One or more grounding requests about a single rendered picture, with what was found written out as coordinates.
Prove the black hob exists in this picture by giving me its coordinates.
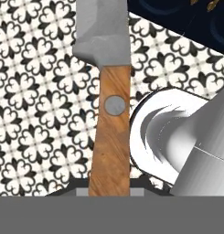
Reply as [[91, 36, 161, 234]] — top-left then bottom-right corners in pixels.
[[127, 0, 224, 57]]

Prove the wooden-handled kitchen knife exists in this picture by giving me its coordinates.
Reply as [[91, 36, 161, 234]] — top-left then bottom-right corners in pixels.
[[72, 0, 132, 197]]

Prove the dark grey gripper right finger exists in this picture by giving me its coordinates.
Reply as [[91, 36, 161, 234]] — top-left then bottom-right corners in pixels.
[[129, 178, 174, 197]]

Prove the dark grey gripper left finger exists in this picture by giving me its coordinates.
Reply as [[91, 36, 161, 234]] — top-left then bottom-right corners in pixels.
[[47, 178, 91, 197]]

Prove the golden brown food piece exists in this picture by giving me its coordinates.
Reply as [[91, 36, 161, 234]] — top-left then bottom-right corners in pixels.
[[189, 0, 222, 13]]

